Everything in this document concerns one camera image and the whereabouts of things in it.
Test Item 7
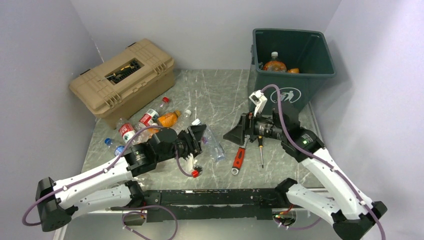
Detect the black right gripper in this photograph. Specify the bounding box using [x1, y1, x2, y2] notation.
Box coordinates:
[223, 107, 286, 146]

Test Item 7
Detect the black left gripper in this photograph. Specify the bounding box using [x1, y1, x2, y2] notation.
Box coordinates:
[156, 124, 206, 163]

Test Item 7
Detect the crushed clear blue label bottle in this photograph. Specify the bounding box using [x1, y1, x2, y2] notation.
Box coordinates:
[201, 125, 226, 162]

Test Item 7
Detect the clear white cap bottle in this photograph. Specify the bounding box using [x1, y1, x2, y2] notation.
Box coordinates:
[181, 109, 192, 122]

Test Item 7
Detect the orange juice bottle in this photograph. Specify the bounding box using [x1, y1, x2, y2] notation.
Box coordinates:
[157, 110, 181, 128]

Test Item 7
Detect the red cap clear bottle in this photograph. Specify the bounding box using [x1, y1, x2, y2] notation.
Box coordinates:
[135, 97, 170, 130]

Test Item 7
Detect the crushed orange label jug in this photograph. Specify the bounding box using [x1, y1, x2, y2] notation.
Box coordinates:
[262, 51, 287, 73]

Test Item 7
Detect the small orange bottle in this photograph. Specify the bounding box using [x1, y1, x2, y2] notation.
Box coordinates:
[287, 68, 300, 74]

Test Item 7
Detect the large orange label bottle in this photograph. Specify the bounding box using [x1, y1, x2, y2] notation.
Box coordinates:
[134, 122, 159, 144]

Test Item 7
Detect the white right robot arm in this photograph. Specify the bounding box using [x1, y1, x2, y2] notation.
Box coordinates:
[223, 106, 388, 240]

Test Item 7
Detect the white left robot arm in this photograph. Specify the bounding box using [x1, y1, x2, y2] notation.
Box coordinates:
[35, 124, 207, 232]

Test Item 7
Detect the dark green trash bin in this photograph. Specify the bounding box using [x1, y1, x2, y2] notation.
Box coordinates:
[247, 28, 336, 111]

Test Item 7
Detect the yellow black screwdriver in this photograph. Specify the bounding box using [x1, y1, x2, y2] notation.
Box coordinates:
[257, 135, 264, 169]

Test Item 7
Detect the red label clear bottle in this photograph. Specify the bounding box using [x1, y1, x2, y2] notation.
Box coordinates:
[116, 117, 136, 145]

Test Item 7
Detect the tan plastic toolbox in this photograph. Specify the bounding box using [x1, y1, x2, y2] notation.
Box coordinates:
[69, 38, 175, 125]

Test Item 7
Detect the small blue label bottle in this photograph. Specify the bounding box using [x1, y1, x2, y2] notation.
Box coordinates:
[104, 138, 125, 156]

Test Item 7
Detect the red handled adjustable wrench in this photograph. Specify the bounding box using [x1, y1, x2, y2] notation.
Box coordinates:
[231, 135, 249, 176]

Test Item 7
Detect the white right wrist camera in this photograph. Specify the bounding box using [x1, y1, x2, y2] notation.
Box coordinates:
[249, 90, 268, 117]

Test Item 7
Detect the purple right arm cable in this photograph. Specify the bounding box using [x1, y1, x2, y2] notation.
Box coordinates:
[260, 83, 387, 240]

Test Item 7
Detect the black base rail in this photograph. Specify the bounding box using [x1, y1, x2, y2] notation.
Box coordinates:
[141, 188, 291, 223]

